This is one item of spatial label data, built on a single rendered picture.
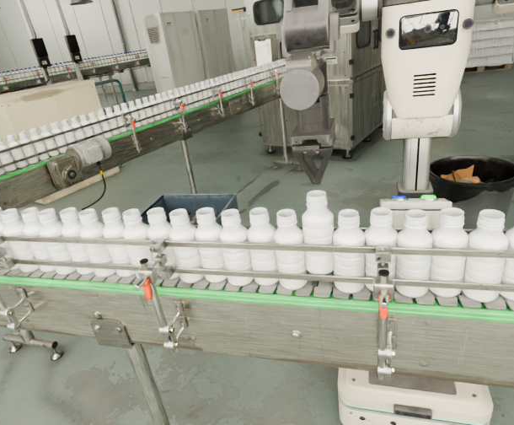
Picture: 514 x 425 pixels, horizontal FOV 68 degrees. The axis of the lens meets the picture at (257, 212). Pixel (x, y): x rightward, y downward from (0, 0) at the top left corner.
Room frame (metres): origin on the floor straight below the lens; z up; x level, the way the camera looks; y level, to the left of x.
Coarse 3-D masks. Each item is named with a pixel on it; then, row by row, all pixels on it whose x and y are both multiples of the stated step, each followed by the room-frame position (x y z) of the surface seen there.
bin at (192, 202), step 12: (156, 204) 1.34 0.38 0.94; (168, 204) 1.39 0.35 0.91; (180, 204) 1.37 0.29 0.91; (192, 204) 1.36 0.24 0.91; (204, 204) 1.34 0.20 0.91; (216, 204) 1.33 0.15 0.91; (228, 204) 1.22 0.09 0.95; (144, 216) 1.25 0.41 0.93; (168, 216) 1.39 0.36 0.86; (192, 216) 1.36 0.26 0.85; (216, 216) 1.33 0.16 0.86
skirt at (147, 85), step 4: (124, 84) 14.73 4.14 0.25; (128, 84) 14.65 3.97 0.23; (136, 84) 14.55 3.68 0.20; (140, 84) 14.50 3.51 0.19; (144, 84) 14.44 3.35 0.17; (148, 84) 14.39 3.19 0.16; (152, 84) 14.34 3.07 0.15; (96, 88) 15.10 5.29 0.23; (100, 88) 15.03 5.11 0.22; (108, 88) 14.94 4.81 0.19; (116, 88) 14.82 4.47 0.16; (124, 88) 14.72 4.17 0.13; (128, 88) 14.66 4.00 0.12; (132, 88) 14.61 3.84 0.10; (140, 88) 14.51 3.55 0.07; (144, 88) 14.45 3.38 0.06; (148, 88) 14.40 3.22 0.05; (152, 88) 14.35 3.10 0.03; (100, 92) 15.05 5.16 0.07; (108, 92) 14.95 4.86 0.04; (112, 92) 14.89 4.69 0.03; (116, 92) 14.83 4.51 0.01
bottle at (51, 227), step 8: (48, 208) 0.86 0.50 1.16; (40, 216) 0.82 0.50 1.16; (48, 216) 0.82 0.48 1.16; (56, 216) 0.84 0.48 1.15; (48, 224) 0.82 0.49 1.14; (56, 224) 0.83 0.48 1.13; (40, 232) 0.82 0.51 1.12; (48, 232) 0.81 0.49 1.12; (56, 232) 0.81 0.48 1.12; (48, 248) 0.81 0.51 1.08; (56, 248) 0.81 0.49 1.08; (64, 248) 0.82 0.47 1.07; (56, 256) 0.81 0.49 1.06; (64, 256) 0.81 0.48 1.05; (64, 272) 0.81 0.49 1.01; (72, 272) 0.82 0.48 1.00
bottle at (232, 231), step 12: (228, 216) 0.70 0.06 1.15; (228, 228) 0.67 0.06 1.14; (240, 228) 0.68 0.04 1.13; (228, 240) 0.66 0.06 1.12; (240, 240) 0.66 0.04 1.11; (228, 252) 0.66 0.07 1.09; (240, 252) 0.66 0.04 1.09; (228, 264) 0.67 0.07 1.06; (240, 264) 0.66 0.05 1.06; (228, 276) 0.67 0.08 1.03
